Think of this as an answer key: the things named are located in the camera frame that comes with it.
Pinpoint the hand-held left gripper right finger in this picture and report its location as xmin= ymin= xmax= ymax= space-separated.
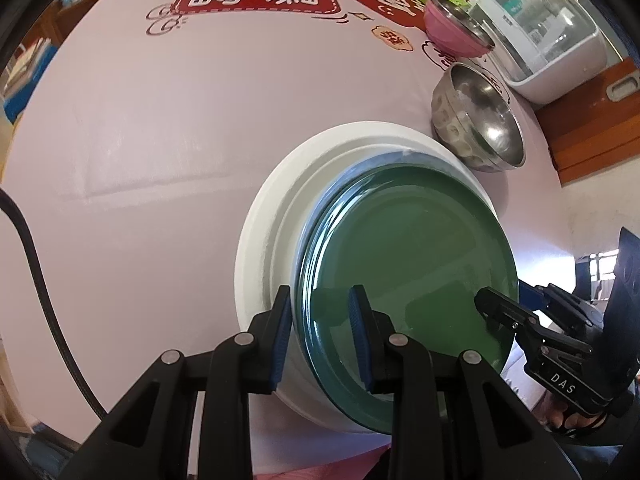
xmin=348 ymin=284 xmax=583 ymax=480

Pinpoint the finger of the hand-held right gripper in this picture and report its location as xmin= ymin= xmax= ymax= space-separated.
xmin=517 ymin=281 xmax=597 ymax=332
xmin=474 ymin=286 xmax=542 ymax=349

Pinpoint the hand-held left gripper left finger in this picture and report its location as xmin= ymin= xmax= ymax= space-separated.
xmin=59 ymin=285 xmax=293 ymax=480

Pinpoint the green plate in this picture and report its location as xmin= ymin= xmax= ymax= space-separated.
xmin=295 ymin=164 xmax=518 ymax=433

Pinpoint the white paper plate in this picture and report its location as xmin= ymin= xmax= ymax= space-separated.
xmin=234 ymin=120 xmax=501 ymax=433

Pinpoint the dimpled steel bowl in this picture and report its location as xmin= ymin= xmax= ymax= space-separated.
xmin=431 ymin=61 xmax=527 ymax=173

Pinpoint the pink bowl steel inside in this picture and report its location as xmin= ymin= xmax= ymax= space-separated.
xmin=424 ymin=0 xmax=496 ymax=58

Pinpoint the person's right hand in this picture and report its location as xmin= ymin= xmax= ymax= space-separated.
xmin=544 ymin=394 xmax=608 ymax=438

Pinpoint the white bottle sterilizer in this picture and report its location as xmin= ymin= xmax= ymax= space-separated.
xmin=472 ymin=0 xmax=608 ymax=106

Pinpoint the blue plastic stool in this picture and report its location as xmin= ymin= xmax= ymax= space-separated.
xmin=0 ymin=94 xmax=27 ymax=127

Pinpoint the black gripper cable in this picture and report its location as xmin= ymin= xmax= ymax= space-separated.
xmin=0 ymin=187 xmax=108 ymax=421

